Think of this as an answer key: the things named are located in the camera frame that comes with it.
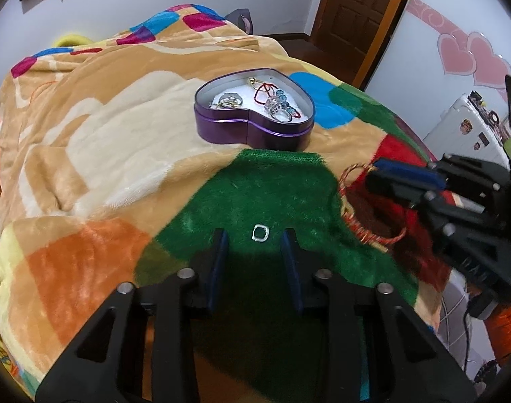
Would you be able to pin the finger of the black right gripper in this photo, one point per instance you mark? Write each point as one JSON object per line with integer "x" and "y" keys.
{"x": 454, "y": 184}
{"x": 468, "y": 241}

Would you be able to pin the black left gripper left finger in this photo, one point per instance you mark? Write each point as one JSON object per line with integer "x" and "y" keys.
{"x": 139, "y": 326}

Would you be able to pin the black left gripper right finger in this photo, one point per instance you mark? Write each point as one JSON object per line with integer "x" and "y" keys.
{"x": 368, "y": 332}

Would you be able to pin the white suitcase with stickers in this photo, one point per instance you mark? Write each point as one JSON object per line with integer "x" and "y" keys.
{"x": 470, "y": 129}

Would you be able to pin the colourful plush blanket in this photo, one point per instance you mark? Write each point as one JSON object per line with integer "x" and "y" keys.
{"x": 104, "y": 179}

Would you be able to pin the brown wooden door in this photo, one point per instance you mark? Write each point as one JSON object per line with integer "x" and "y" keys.
{"x": 350, "y": 36}

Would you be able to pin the purple heart-shaped tin box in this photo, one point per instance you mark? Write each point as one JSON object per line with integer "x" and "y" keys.
{"x": 261, "y": 108}

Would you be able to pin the purple bag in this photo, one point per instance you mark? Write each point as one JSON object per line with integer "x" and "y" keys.
{"x": 241, "y": 18}

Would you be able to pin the yellow pillow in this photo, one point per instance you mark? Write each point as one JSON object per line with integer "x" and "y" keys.
{"x": 71, "y": 40}

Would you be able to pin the pink heart wall decal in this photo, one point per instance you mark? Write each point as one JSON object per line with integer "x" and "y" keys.
{"x": 463, "y": 54}

